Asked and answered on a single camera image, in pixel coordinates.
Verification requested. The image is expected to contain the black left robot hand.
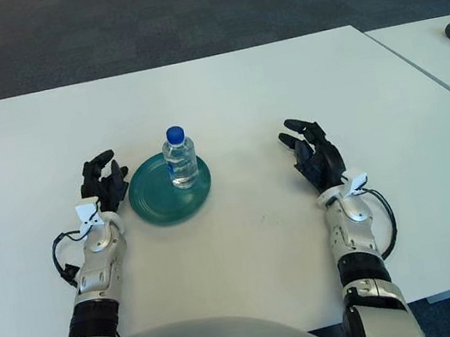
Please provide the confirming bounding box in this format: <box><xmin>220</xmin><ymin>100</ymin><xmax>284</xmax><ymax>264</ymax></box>
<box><xmin>74</xmin><ymin>146</ymin><xmax>136</xmax><ymax>216</ymax></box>

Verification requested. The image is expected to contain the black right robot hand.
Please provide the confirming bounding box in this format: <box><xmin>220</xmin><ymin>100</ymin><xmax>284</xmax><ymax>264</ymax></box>
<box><xmin>275</xmin><ymin>109</ymin><xmax>350</xmax><ymax>200</ymax></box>

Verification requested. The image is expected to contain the clear bottle blue cap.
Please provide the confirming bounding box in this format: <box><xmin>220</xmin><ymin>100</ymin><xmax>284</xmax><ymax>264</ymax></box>
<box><xmin>158</xmin><ymin>122</ymin><xmax>204</xmax><ymax>192</ymax></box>

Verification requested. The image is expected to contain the teal round plate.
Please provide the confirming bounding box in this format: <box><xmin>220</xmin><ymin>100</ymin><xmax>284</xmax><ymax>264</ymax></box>
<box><xmin>122</xmin><ymin>144</ymin><xmax>220</xmax><ymax>233</ymax></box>

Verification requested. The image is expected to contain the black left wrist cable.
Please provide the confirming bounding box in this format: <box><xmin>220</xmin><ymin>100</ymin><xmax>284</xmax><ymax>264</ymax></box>
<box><xmin>47</xmin><ymin>229</ymin><xmax>94</xmax><ymax>291</ymax></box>

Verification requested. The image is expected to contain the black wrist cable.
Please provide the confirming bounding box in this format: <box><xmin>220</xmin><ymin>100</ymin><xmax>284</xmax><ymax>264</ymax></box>
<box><xmin>361</xmin><ymin>182</ymin><xmax>402</xmax><ymax>261</ymax></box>
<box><xmin>47</xmin><ymin>229</ymin><xmax>94</xmax><ymax>291</ymax></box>

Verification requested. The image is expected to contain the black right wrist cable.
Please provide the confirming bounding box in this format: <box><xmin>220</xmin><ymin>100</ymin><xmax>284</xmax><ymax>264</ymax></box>
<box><xmin>361</xmin><ymin>182</ymin><xmax>402</xmax><ymax>261</ymax></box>

